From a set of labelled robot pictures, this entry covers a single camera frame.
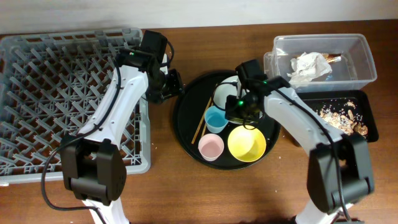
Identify crumpled white tissue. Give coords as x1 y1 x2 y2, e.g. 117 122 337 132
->
287 52 332 83

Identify wooden chopstick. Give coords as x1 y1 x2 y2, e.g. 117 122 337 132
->
201 97 213 138
191 84 218 144

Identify round black tray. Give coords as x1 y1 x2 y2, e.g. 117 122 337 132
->
173 70 281 170

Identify clear plastic bin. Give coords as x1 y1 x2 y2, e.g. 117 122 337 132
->
264 34 377 93

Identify pink plastic cup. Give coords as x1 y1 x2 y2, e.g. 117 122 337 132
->
198 133 224 162

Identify wooden chopstick left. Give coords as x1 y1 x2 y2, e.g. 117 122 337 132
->
191 84 218 144

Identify rectangular black tray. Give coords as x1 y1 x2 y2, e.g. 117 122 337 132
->
298 90 379 142

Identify grey plastic dishwasher rack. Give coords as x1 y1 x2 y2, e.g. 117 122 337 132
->
1 28 143 185

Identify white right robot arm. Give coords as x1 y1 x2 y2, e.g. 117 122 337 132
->
225 59 374 223

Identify brown snack wrapper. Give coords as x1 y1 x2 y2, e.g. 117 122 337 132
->
322 54 342 63

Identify rice and peanut shell scraps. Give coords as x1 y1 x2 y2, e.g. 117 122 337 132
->
317 100 368 137

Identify grey-white plate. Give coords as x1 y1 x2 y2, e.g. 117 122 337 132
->
213 75 238 109

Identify wooden chopstick right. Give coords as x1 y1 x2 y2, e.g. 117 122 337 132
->
201 97 213 138

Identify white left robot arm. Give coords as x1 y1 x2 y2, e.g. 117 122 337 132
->
51 30 184 223

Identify yellow bowl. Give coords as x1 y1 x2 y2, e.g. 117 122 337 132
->
227 126 267 162

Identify blue plastic cup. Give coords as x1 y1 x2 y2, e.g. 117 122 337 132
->
205 106 228 134

